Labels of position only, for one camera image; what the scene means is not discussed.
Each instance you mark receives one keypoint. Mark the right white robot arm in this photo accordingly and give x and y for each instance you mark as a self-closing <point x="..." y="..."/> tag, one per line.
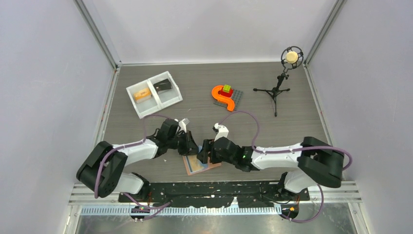
<point x="311" y="162"/>

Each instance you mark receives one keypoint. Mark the green toy brick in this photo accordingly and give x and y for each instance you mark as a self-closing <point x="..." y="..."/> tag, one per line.
<point x="226" y="89"/>

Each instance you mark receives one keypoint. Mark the red toy brick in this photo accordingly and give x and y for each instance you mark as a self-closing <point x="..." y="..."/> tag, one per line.
<point x="226" y="94"/>

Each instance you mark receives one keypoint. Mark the aluminium frame rail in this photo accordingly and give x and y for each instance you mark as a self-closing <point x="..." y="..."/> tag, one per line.
<point x="82" y="197"/>

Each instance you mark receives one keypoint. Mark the orange card box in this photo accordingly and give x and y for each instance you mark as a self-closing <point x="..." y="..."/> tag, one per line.
<point x="142" y="95"/>

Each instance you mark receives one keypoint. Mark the pink leather card holder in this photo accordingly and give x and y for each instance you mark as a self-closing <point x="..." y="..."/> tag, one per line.
<point x="194" y="166"/>

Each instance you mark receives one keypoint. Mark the orange S-shaped toy track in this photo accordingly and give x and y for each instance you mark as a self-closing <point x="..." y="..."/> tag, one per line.
<point x="223" y="99"/>

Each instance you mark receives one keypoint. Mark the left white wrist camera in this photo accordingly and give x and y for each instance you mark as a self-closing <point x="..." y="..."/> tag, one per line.
<point x="183" y="124"/>

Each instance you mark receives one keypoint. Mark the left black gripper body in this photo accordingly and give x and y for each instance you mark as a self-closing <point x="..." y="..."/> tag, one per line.
<point x="178" y="142"/>

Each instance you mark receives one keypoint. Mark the microphone with shock mount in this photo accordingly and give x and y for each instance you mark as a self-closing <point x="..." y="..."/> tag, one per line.
<point x="292" y="58"/>

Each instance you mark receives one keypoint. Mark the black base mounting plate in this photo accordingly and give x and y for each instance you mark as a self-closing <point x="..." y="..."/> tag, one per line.
<point x="249" y="194"/>

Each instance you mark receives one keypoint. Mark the grey toy baseplate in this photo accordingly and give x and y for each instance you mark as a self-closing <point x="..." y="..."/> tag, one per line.
<point x="236" y="96"/>

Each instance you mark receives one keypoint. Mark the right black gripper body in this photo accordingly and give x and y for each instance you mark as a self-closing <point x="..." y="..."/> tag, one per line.
<point x="217" y="158"/>

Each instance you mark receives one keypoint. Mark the black card box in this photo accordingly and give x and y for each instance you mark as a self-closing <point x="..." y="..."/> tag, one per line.
<point x="162" y="86"/>

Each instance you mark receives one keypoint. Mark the black tripod mic stand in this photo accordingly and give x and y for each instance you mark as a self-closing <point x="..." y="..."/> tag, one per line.
<point x="275" y="91"/>

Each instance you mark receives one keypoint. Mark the white two-compartment tray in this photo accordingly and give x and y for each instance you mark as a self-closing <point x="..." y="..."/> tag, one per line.
<point x="157" y="102"/>

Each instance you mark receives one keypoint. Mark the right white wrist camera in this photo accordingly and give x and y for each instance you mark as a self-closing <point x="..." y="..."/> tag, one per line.
<point x="220" y="131"/>

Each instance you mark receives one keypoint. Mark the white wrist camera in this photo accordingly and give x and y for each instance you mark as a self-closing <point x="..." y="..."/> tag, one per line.
<point x="183" y="124"/>
<point x="220" y="131"/>

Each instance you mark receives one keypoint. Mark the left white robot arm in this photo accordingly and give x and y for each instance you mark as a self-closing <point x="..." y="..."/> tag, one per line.
<point x="103" y="169"/>

